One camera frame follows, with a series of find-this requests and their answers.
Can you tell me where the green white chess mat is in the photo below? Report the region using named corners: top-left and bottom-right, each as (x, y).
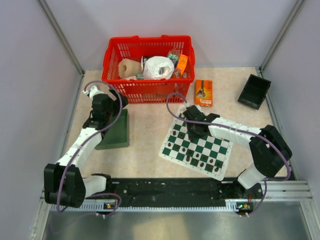
top-left (158, 118), bottom-right (233, 181)

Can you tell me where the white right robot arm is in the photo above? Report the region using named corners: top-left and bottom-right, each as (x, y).
top-left (182, 105), bottom-right (293, 198)

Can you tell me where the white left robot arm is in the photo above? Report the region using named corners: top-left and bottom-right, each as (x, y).
top-left (43, 80), bottom-right (128, 213)

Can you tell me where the green plastic tray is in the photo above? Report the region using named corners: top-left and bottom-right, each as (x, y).
top-left (95, 109), bottom-right (130, 150)

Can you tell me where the orange razor box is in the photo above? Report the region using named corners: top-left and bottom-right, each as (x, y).
top-left (194, 79), bottom-right (214, 107)

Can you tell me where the brown toilet paper roll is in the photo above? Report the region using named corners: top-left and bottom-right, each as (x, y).
top-left (118, 58), bottom-right (143, 79)

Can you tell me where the red plastic shopping basket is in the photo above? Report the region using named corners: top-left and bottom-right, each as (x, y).
top-left (101, 35), bottom-right (196, 104)

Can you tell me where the white wrapped paper roll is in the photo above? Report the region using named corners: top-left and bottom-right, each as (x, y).
top-left (143, 56), bottom-right (175, 80)

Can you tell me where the orange small carton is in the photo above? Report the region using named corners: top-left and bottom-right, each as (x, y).
top-left (176, 54), bottom-right (188, 75)

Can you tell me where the black plastic bin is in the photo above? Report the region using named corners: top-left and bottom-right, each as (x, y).
top-left (237, 74), bottom-right (272, 110)

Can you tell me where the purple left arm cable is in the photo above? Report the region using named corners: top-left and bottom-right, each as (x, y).
top-left (56, 80), bottom-right (125, 213)

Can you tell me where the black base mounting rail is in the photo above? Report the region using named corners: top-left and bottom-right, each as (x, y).
top-left (77, 176), bottom-right (266, 208)

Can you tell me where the metal frame rail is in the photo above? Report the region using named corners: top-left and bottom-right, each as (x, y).
top-left (36, 0), bottom-right (85, 76)

